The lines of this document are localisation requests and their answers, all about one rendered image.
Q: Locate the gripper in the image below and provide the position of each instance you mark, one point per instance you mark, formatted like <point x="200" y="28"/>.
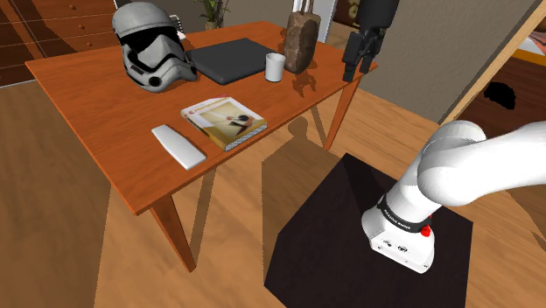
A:
<point x="361" y="44"/>

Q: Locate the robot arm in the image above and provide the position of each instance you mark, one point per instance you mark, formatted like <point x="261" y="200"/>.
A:
<point x="452" y="170"/>

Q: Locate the white cup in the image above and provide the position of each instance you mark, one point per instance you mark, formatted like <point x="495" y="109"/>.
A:
<point x="274" y="67"/>

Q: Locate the dark grey closed laptop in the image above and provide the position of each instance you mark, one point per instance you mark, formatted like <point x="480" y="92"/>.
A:
<point x="230" y="59"/>

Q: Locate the yellow and white book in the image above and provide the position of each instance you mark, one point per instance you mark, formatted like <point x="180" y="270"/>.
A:
<point x="224" y="121"/>

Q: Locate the green potted plant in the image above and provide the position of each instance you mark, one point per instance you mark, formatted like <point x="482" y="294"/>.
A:
<point x="212" y="13"/>

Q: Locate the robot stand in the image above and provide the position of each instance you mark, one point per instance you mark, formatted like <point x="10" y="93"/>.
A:
<point x="332" y="256"/>

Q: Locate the white remote control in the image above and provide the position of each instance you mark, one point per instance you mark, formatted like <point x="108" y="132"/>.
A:
<point x="179" y="147"/>

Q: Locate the white and black helmet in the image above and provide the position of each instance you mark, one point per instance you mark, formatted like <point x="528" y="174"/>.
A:
<point x="149" y="51"/>

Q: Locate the brown wooden desk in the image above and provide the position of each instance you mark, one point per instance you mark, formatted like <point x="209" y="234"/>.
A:
<point x="98" y="98"/>

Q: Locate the dark wooden chest of drawers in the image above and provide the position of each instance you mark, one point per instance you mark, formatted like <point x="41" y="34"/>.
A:
<point x="64" y="19"/>

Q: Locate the dark wall picture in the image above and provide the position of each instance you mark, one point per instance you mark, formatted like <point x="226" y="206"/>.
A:
<point x="346" y="13"/>

